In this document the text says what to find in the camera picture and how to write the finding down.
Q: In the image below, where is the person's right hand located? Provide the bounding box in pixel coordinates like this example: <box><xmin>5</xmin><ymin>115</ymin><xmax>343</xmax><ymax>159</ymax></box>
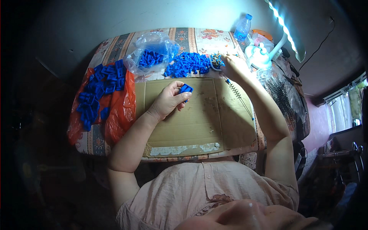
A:
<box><xmin>220</xmin><ymin>55</ymin><xmax>255</xmax><ymax>85</ymax></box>

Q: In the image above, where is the person's left hand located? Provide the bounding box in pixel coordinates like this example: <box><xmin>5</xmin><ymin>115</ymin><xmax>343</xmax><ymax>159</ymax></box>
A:
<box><xmin>147</xmin><ymin>81</ymin><xmax>193</xmax><ymax>121</ymax></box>

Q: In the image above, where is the blue plastic bracket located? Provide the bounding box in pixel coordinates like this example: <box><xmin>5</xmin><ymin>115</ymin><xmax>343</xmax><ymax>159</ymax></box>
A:
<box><xmin>179</xmin><ymin>83</ymin><xmax>194</xmax><ymax>103</ymax></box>

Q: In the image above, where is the tray of brass screws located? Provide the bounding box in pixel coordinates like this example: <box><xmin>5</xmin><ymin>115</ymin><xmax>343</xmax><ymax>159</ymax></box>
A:
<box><xmin>209</xmin><ymin>52</ymin><xmax>230</xmax><ymax>71</ymax></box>

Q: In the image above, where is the white desk lamp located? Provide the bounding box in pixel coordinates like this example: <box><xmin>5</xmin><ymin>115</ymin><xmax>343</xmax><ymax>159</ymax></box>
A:
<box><xmin>244</xmin><ymin>0</ymin><xmax>306</xmax><ymax>70</ymax></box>

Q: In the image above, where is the metal spring on rod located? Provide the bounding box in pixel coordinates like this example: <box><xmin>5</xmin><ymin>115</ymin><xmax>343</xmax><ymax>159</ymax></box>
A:
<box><xmin>226</xmin><ymin>79</ymin><xmax>255</xmax><ymax>121</ymax></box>

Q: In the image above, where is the clear plastic water bottle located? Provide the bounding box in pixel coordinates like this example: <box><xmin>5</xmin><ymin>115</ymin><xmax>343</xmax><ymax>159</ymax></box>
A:
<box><xmin>233</xmin><ymin>13</ymin><xmax>253</xmax><ymax>43</ymax></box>

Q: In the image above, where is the floral striped tablecloth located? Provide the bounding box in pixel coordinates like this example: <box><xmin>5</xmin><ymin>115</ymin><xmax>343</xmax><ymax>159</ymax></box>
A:
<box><xmin>67</xmin><ymin>27</ymin><xmax>311</xmax><ymax>163</ymax></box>

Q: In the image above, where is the pile of blue plastic tubes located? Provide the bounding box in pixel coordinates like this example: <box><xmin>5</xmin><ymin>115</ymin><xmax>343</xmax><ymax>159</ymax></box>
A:
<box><xmin>164</xmin><ymin>52</ymin><xmax>213</xmax><ymax>79</ymax></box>

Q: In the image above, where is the clear bag with pink item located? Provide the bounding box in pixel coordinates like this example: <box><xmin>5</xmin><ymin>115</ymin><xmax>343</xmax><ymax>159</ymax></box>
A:
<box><xmin>253</xmin><ymin>33</ymin><xmax>275</xmax><ymax>53</ymax></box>

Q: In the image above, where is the orange lidded container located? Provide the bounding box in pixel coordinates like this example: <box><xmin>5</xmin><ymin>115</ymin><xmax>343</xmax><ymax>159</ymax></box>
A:
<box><xmin>251</xmin><ymin>29</ymin><xmax>274</xmax><ymax>42</ymax></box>

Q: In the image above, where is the clear bag of metal springs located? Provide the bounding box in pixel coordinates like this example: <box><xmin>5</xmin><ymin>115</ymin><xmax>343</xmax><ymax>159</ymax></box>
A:
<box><xmin>257</xmin><ymin>66</ymin><xmax>308</xmax><ymax>127</ymax></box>

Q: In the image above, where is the clear bag of blue tubes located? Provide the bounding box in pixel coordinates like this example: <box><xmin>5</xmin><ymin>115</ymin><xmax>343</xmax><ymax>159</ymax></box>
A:
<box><xmin>123</xmin><ymin>31</ymin><xmax>180</xmax><ymax>76</ymax></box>

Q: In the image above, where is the brown cardboard sheet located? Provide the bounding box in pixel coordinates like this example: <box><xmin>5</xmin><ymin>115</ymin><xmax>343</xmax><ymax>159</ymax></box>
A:
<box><xmin>135</xmin><ymin>77</ymin><xmax>258</xmax><ymax>158</ymax></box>

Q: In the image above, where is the orange plastic bag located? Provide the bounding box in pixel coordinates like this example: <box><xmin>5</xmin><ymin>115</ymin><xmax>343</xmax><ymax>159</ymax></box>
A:
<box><xmin>67</xmin><ymin>67</ymin><xmax>137</xmax><ymax>145</ymax></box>

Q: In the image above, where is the window with curtain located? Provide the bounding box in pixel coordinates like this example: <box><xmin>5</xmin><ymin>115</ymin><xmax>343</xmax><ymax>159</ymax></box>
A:
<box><xmin>323</xmin><ymin>72</ymin><xmax>368</xmax><ymax>134</ymax></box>

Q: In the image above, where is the person's body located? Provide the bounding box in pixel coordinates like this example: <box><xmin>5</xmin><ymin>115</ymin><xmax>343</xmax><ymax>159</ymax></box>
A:
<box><xmin>108</xmin><ymin>132</ymin><xmax>334</xmax><ymax>230</ymax></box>

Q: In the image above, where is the pile of blue brackets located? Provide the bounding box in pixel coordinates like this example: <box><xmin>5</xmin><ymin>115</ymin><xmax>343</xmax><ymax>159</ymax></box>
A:
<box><xmin>76</xmin><ymin>59</ymin><xmax>127</xmax><ymax>132</ymax></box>

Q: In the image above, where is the cluttered shelf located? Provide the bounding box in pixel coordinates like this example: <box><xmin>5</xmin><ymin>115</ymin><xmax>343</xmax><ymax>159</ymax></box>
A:
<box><xmin>316</xmin><ymin>125</ymin><xmax>366</xmax><ymax>184</ymax></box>

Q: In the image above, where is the black cable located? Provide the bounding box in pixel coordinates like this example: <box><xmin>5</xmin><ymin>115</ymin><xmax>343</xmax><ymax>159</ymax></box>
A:
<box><xmin>297</xmin><ymin>17</ymin><xmax>336</xmax><ymax>72</ymax></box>

